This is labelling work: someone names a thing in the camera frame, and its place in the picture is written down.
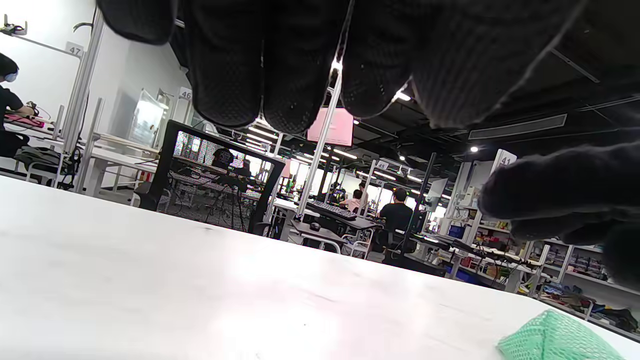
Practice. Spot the aluminium post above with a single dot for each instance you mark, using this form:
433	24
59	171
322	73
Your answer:
320	145

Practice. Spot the black keyboard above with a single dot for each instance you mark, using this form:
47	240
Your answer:
332	210

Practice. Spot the dark side table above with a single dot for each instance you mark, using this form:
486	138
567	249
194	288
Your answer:
340	227

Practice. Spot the person's left hand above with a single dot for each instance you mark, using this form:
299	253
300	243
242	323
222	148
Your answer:
300	50

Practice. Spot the green mesh toiletry bag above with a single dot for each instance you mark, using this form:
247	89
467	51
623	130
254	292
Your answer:
555	335

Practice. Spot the white workbench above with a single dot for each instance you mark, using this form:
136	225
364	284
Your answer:
117	157

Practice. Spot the white storage shelf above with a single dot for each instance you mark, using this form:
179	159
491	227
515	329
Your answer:
580	280

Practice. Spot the black mesh office chair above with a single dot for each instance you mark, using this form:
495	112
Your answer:
167	150

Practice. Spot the pink hanging sign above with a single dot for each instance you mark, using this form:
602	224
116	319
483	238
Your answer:
341	127

